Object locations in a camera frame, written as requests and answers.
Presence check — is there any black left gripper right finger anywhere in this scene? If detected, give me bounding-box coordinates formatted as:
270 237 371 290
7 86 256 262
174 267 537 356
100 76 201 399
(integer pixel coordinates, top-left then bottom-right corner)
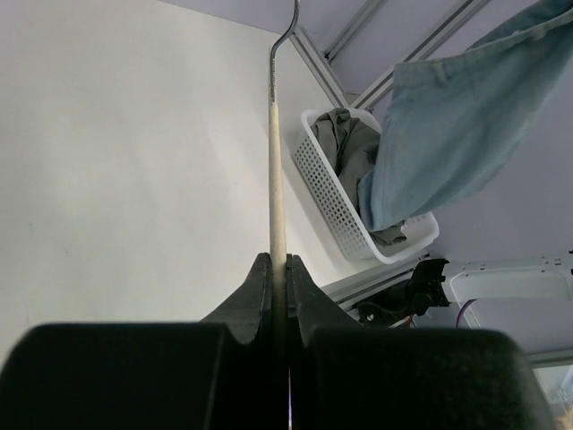
286 255 555 429

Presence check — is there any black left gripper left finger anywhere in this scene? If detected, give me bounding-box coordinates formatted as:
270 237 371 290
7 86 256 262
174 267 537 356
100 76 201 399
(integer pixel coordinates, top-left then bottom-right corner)
1 254 287 429

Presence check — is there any grey skirt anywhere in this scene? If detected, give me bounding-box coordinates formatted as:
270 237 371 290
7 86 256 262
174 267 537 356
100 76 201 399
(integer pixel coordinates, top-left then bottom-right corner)
309 107 408 247

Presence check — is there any cream hanger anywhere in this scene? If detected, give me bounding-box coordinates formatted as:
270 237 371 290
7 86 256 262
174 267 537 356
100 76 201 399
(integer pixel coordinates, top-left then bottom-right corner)
267 0 300 430

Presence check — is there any light blue denim skirt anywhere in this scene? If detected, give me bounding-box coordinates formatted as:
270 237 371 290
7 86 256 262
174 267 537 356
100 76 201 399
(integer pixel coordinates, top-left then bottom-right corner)
357 1 572 232

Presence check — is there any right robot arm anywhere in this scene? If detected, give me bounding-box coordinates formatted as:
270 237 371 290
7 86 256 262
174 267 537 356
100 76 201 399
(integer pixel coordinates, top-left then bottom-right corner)
354 252 572 328

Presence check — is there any white plastic basket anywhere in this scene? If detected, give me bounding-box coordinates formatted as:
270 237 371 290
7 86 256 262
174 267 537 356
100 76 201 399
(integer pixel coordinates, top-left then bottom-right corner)
294 107 440 265

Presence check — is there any aluminium frame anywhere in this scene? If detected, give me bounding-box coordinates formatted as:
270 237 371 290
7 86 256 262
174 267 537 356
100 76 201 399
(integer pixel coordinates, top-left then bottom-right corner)
294 1 572 366

